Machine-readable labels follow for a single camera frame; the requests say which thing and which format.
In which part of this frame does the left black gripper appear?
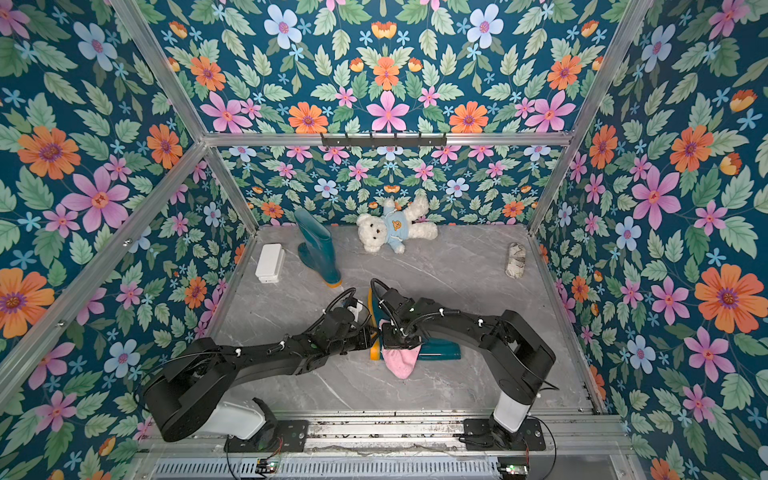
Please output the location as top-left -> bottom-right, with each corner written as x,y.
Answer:
326,325 -> 379,359

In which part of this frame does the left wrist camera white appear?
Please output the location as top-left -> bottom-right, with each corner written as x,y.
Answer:
345,299 -> 365,323

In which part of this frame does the white teddy bear blue shirt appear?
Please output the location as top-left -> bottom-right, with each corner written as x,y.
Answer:
356,194 -> 438,254

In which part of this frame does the black hook rail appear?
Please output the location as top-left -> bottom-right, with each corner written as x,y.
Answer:
320,133 -> 448,148

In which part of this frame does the green rubber boot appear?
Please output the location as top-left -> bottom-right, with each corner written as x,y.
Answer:
294,208 -> 342,288
367,287 -> 461,363

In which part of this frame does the white rectangular box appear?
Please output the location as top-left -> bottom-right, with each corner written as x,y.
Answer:
255,243 -> 285,284

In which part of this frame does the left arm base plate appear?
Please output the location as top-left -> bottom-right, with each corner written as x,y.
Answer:
224,420 -> 309,455

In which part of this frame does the pink cloth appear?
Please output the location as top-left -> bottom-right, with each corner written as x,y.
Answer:
379,321 -> 422,379

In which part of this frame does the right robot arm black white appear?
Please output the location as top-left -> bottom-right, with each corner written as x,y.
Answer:
368,280 -> 557,434

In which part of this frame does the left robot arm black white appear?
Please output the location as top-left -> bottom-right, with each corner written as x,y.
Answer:
142,307 -> 380,442

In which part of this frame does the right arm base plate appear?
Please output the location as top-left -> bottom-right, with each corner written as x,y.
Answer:
455,417 -> 546,452

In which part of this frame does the grey white crumpled rag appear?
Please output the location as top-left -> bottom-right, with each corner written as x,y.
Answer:
505,242 -> 527,279

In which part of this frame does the white ventilated cable duct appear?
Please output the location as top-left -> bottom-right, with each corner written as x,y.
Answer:
151,457 -> 501,479

